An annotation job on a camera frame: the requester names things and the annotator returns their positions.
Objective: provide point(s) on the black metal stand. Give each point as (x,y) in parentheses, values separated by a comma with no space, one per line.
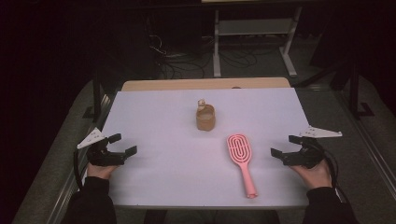
(353,93)
(98,93)

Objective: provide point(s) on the person's left hand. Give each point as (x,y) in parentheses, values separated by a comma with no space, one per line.
(99,171)

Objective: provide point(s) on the pink hairbrush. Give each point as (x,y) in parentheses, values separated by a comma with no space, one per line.
(239,149)

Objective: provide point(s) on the white table cover sheet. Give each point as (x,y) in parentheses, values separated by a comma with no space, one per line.
(168,174)

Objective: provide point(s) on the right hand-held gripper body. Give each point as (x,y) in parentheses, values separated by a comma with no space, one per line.
(306,157)

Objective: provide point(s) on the wooden table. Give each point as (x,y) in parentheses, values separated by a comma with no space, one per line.
(186,84)

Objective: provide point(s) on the white metal stand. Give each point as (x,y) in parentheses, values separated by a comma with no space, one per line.
(255,27)

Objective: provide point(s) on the brown paper bag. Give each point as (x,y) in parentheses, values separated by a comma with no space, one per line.
(205,119)

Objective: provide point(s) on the small beige object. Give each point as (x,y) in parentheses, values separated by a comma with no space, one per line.
(201,104)

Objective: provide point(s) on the person's right hand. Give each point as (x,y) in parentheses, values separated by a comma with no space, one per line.
(317,178)

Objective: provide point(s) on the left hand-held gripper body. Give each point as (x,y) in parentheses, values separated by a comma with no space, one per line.
(102,157)

